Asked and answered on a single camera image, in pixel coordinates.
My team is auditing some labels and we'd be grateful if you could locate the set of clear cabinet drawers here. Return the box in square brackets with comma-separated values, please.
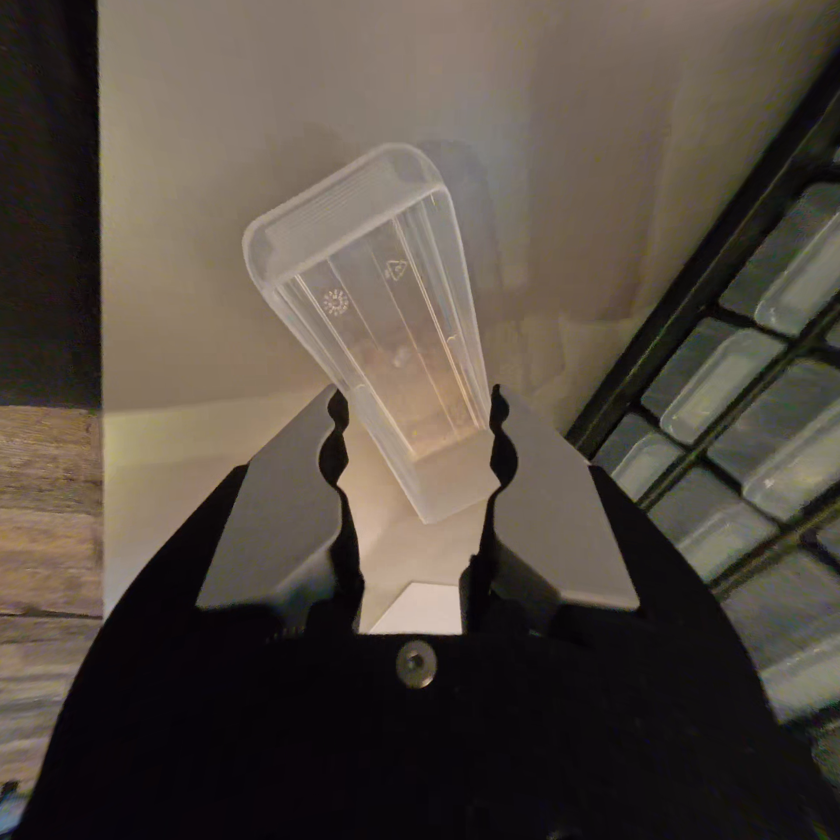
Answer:
[594, 147, 840, 723]

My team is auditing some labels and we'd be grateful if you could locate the black drawer cabinet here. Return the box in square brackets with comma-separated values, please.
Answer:
[564, 66, 840, 729]

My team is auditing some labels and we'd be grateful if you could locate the clear plastic drawer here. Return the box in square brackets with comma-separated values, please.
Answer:
[241, 142, 500, 525]

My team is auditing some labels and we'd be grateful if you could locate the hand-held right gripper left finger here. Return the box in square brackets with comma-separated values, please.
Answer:
[197, 384, 365, 634]

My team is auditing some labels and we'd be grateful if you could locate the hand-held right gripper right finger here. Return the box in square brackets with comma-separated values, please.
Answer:
[459, 384, 641, 634]

